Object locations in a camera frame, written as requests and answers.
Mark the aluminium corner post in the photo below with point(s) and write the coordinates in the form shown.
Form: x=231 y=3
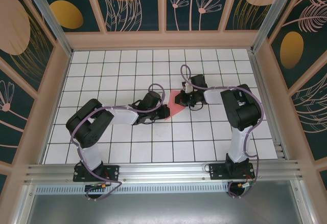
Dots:
x=273 y=11
x=48 y=17

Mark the pink cloth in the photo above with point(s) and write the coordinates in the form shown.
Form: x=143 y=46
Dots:
x=176 y=110

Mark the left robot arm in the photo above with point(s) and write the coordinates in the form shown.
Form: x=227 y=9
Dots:
x=92 y=155

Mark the dark panel orange oval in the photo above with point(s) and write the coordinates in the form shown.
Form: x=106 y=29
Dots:
x=66 y=14

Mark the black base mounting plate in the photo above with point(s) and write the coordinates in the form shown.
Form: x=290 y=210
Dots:
x=112 y=173
x=217 y=171

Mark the yellow power connector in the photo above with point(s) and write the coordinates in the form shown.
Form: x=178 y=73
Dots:
x=103 y=186
x=240 y=184

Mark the aluminium side rail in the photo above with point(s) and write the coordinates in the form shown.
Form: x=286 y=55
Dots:
x=268 y=111

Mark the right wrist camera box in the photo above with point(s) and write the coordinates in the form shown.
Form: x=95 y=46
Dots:
x=188 y=88

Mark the aluminium front rail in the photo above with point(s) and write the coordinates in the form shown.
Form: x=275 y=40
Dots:
x=163 y=170

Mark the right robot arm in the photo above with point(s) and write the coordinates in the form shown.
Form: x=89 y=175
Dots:
x=237 y=147

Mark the grey metal sheet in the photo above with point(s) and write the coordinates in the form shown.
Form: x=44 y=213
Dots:
x=166 y=208

